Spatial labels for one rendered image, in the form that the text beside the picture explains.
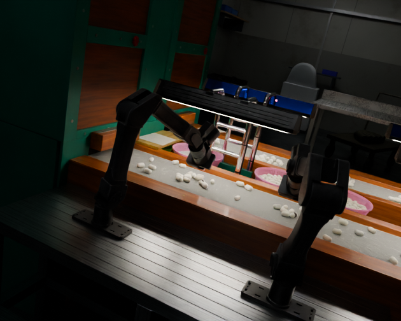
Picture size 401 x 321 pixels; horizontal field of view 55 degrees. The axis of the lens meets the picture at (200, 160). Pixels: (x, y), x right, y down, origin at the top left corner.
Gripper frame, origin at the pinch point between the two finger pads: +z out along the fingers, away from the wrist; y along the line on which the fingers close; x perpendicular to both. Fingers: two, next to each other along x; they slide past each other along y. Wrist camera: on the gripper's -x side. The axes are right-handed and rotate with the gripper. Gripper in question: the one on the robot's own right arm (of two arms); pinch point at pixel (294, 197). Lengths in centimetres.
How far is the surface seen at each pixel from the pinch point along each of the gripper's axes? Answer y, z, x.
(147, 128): 85, 38, -26
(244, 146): 29.2, 23.6, -24.7
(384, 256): -33.7, 11.4, 5.8
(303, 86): 79, 472, -398
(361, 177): -26, 80, -55
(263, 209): 10.2, 14.8, 2.8
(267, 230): 4.4, -4.3, 15.6
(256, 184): 18.4, 27.5, -10.9
